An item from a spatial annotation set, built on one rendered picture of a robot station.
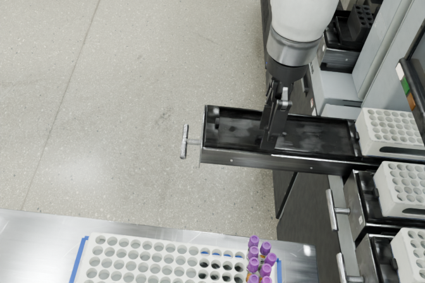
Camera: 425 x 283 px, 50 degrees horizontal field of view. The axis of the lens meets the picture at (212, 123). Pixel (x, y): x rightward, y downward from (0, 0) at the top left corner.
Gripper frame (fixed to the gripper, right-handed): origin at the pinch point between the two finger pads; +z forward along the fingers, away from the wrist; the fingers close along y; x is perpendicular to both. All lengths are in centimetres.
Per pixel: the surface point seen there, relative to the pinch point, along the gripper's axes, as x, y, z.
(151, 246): 21.2, -30.5, -2.5
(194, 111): 15, 87, 84
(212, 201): 5, 37, 85
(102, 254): 28.5, -33.2, -3.7
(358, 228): -18.6, -18.0, 7.4
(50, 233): 39.0, -27.0, 2.4
